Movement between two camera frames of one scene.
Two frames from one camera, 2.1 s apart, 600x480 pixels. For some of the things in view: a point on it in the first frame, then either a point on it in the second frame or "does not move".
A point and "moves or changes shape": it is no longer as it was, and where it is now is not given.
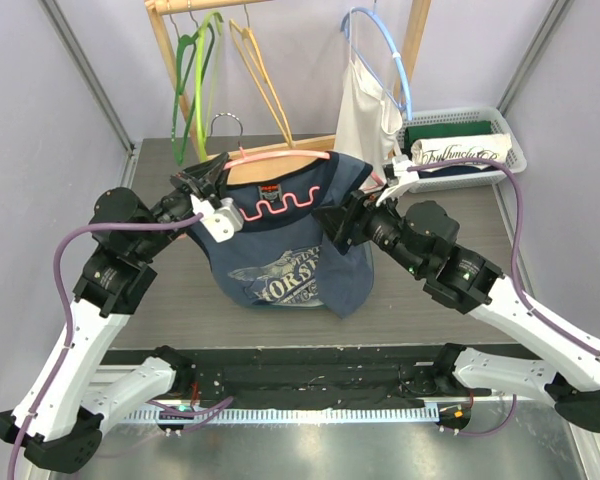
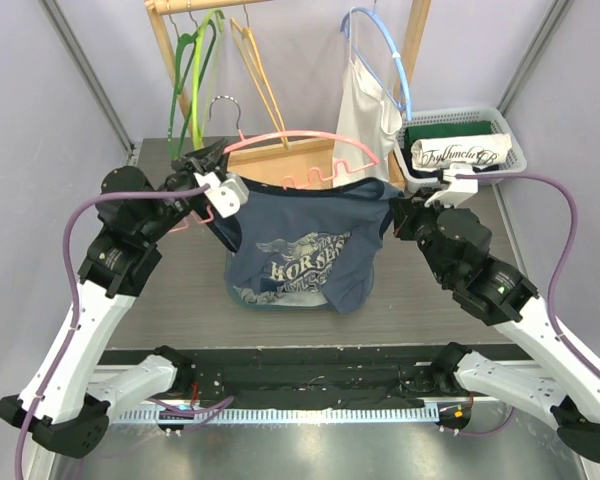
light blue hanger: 374,13 does not move
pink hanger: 376,181 to 244,139
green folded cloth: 419,132 does not move
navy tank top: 279,258 moves or changes shape
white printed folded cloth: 492,147 does not move
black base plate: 329,376 does not move
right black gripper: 350,220 to 404,215
